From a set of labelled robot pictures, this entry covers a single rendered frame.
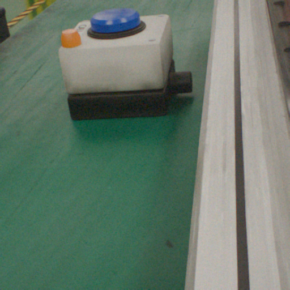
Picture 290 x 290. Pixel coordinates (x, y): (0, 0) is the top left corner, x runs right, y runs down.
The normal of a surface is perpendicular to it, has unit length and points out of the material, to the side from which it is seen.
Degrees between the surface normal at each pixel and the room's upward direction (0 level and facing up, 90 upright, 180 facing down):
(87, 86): 90
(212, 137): 0
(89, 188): 0
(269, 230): 0
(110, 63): 90
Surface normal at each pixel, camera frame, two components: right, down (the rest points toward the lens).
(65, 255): -0.11, -0.88
